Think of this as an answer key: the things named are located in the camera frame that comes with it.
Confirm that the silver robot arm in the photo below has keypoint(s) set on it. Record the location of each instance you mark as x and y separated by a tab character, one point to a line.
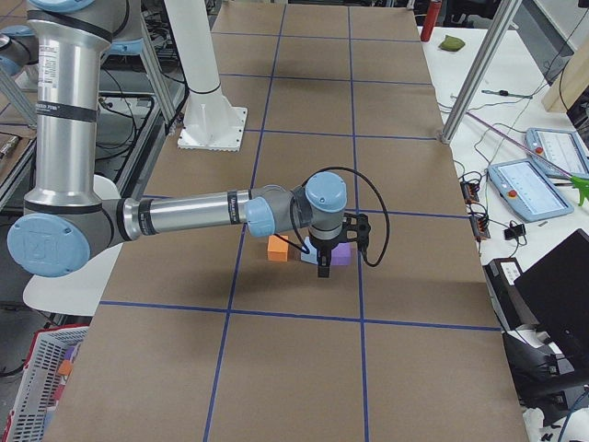
65	224
19	49

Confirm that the black laptop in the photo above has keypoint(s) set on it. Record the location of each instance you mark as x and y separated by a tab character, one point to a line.
555	289

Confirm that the white pedestal column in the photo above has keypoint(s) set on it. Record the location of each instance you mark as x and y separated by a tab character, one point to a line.
210	121

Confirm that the aluminium frame post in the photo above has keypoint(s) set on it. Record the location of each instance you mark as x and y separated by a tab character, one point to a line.
487	49

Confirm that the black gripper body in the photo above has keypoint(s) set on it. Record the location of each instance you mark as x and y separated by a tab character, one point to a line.
323	249

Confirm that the orange foam block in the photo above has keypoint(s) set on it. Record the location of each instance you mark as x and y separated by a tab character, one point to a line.
278	248

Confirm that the light blue foam block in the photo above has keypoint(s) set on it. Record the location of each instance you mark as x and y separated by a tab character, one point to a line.
312	255

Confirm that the white plastic basket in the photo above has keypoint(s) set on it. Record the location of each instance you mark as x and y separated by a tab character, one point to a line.
36	398

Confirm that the near blue teach pendant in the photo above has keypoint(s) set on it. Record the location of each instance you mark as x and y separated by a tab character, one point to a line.
528	190

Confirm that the far blue teach pendant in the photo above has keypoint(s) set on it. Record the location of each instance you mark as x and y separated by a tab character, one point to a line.
561	148

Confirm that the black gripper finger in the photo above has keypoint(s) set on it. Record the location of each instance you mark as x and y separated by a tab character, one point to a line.
323	266

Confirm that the purple foam block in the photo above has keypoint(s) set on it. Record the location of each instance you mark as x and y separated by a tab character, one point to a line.
341	255

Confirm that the blue teach pendant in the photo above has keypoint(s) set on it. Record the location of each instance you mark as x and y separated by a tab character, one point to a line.
528	190
561	148

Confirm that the red bottle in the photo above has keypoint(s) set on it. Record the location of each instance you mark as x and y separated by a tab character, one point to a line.
431	17

